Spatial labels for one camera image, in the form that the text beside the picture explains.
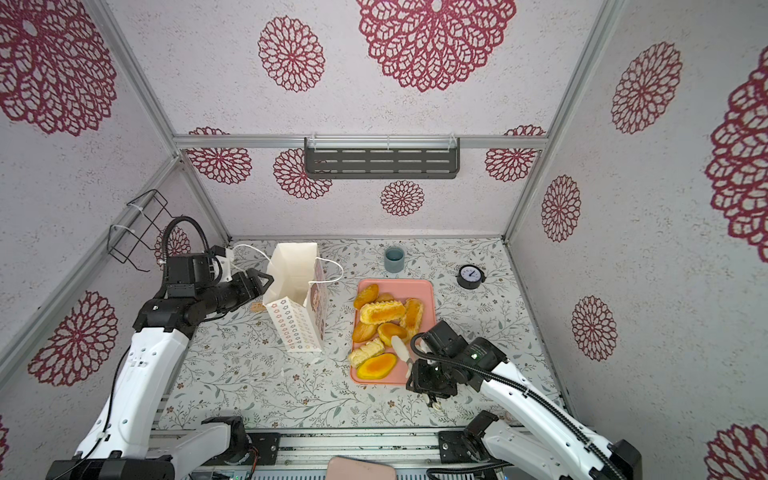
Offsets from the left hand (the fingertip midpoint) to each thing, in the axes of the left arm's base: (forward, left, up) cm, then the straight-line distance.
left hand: (264, 289), depth 75 cm
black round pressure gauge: (+21, -61, -23) cm, 69 cm away
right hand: (-20, -36, -13) cm, 43 cm away
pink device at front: (-35, -21, -23) cm, 47 cm away
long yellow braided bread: (+3, -29, -17) cm, 34 cm away
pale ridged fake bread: (-7, -26, -20) cm, 34 cm away
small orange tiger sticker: (-6, 0, +1) cm, 6 cm away
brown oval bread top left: (+12, -25, -20) cm, 34 cm away
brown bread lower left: (-1, -23, -21) cm, 32 cm away
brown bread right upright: (+4, -39, -21) cm, 45 cm away
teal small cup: (+26, -34, -20) cm, 47 cm away
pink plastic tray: (+17, -43, -26) cm, 53 cm away
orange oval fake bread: (-12, -28, -21) cm, 37 cm away
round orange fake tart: (-2, -31, -20) cm, 37 cm away
